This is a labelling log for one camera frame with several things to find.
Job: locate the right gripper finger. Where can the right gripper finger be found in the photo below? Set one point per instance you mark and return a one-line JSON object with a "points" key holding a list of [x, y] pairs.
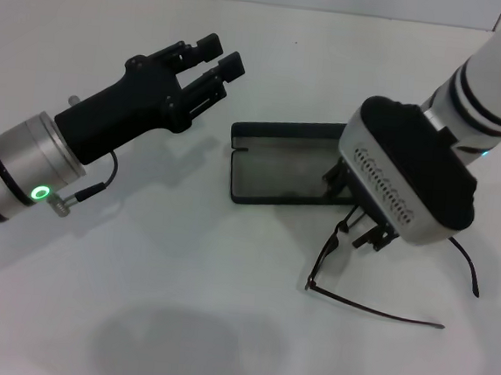
{"points": [[377, 238], [338, 182]]}

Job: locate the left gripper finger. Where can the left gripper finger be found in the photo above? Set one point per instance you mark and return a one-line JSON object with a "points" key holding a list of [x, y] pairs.
{"points": [[232, 65], [210, 45]]}

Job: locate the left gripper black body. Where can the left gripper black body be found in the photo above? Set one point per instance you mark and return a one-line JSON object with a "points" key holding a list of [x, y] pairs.
{"points": [[107, 122]]}

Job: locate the black glasses case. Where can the black glasses case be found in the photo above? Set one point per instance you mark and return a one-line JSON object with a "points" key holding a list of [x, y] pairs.
{"points": [[278, 177]]}

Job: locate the black thin-framed glasses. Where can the black thin-framed glasses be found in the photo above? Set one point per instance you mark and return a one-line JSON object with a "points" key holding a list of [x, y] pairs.
{"points": [[310, 284]]}

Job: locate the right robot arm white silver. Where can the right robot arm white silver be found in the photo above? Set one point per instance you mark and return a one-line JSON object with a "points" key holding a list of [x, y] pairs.
{"points": [[497, 77]]}

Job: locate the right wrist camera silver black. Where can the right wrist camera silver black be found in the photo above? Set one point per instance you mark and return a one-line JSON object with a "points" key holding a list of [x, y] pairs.
{"points": [[410, 166]]}

